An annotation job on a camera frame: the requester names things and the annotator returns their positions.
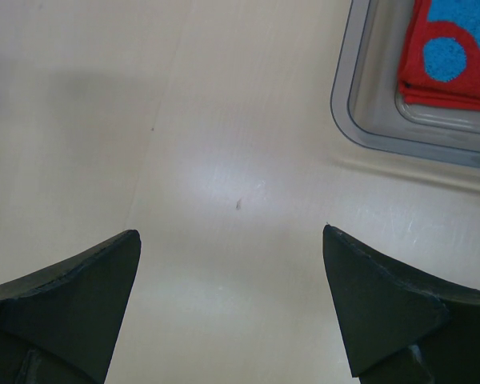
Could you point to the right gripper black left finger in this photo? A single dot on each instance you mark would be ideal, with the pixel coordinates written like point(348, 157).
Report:
point(60, 324)

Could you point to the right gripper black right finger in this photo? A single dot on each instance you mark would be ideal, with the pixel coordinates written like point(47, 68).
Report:
point(400, 324)

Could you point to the red blue cat towel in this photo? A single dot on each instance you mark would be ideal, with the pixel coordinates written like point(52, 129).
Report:
point(440, 60)

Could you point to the clear grey plastic bin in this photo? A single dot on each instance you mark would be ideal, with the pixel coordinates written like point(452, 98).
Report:
point(365, 102)

